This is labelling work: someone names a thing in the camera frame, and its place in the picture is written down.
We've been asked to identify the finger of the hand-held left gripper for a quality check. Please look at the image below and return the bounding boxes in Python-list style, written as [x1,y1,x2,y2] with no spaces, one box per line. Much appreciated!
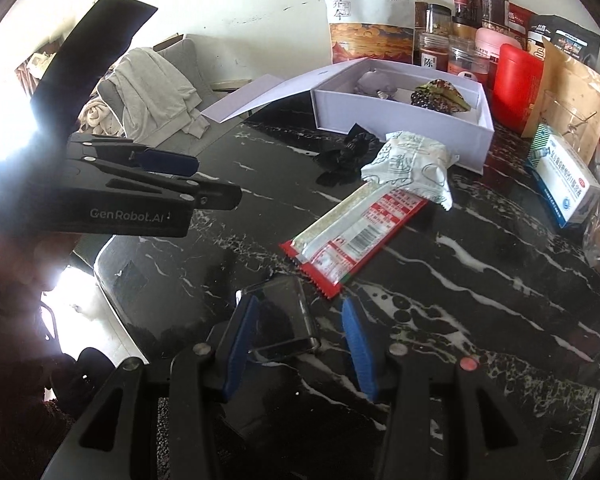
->
[96,144,201,176]
[106,176,243,212]

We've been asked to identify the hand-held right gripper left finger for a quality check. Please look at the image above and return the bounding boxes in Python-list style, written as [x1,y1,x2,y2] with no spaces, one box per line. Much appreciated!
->
[40,294,261,480]

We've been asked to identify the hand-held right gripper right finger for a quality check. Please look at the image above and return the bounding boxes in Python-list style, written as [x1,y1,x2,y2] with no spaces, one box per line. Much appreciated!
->
[341,297,551,480]

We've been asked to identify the long red white packet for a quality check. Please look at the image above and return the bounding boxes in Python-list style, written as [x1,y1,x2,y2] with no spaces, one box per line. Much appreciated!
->
[278,182,429,301]

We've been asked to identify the black hair bow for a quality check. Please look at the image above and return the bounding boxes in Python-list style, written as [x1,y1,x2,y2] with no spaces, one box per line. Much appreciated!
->
[314,130,381,187]

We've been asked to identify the white gift box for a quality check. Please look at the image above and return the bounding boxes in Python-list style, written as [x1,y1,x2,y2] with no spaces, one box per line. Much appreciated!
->
[200,57,496,176]

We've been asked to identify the white green-print snack packet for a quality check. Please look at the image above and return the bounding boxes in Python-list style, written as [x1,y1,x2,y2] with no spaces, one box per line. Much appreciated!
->
[360,130,456,209]

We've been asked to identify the purple satin pouch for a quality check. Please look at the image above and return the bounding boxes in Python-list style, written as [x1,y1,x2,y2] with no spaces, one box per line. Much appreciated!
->
[354,71,400,100]

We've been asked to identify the black polka dot scrunchie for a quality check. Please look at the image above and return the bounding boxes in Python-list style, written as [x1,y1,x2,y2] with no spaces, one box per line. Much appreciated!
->
[410,89,443,109]

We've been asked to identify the brown red snack packet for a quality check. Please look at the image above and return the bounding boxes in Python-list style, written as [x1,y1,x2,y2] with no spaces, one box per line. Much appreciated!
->
[415,78,473,112]

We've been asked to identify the grey clothing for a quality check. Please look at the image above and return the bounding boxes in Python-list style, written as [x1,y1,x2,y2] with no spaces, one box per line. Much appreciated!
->
[77,46,206,140]

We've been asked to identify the grey chair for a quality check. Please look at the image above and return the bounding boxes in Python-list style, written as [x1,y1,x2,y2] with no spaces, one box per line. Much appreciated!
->
[95,32,226,161]

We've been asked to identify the person's dark clothing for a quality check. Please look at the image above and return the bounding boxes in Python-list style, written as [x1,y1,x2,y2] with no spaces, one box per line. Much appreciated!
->
[0,230,121,480]

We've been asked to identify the large white stand-up pouch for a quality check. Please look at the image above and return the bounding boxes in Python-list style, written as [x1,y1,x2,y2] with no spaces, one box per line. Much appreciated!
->
[316,0,415,65]

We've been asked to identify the small jar red powder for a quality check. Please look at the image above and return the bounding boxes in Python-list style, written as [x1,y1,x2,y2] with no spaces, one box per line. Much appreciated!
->
[419,31,451,70]

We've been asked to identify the blue white medicine box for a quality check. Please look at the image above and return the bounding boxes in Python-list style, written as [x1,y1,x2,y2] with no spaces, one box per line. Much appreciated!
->
[525,122,600,229]

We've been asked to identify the black lidded clear jar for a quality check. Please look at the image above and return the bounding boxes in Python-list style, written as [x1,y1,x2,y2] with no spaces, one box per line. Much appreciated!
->
[425,4,453,36]

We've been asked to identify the wide clear jar red contents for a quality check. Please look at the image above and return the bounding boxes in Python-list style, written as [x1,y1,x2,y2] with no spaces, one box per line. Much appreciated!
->
[447,36,491,78]

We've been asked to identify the red canister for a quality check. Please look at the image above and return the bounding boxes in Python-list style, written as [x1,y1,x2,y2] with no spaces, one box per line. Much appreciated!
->
[491,43,546,131]

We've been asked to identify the glass mug with spoon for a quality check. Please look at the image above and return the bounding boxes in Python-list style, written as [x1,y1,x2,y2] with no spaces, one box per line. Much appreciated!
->
[540,90,598,153]

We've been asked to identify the pink lidded jar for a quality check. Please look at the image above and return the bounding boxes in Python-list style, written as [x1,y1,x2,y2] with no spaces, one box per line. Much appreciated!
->
[475,26,516,71]

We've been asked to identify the kraft paper pouch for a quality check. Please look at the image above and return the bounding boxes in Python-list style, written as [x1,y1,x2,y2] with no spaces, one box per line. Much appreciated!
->
[520,35,600,166]

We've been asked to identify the red stand-up pouch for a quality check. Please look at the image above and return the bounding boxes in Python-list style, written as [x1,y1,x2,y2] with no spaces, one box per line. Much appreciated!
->
[507,2,541,41]

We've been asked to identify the black stand-up pouch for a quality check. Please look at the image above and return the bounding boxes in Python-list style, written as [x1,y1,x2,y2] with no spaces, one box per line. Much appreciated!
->
[527,14,600,68]

